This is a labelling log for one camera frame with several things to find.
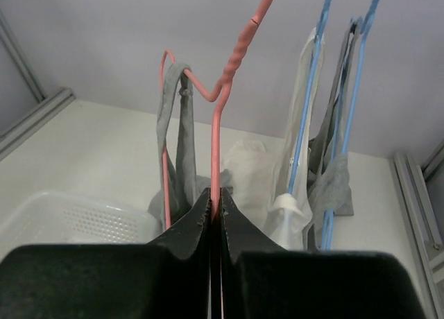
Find grey tank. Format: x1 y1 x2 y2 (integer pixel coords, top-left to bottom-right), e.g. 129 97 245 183
156 62 211 223
303 18 363 250

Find blue wire hanger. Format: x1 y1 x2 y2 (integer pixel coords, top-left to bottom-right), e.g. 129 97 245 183
287 0 332 194
321 0 379 250

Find white plastic basket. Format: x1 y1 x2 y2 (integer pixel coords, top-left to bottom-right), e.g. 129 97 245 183
1 191 162 248

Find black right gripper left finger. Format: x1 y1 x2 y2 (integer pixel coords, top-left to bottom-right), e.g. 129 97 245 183
1 190 211 318

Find white tank top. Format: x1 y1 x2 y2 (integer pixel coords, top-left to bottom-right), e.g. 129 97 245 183
222 30 324 250

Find pink wire hanger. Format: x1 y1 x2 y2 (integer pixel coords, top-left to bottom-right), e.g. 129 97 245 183
158 0 281 230

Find aluminium frame posts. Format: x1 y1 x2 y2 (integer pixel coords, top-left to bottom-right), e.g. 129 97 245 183
393 143 443 311
1 16 76 159

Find left aluminium frame posts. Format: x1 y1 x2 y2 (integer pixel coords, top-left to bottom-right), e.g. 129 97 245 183
1 16 76 159

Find right aluminium frame posts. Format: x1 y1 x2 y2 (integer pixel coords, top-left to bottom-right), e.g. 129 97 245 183
393 143 443 311

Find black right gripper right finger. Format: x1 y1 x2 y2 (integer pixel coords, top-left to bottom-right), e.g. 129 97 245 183
220 189 426 318

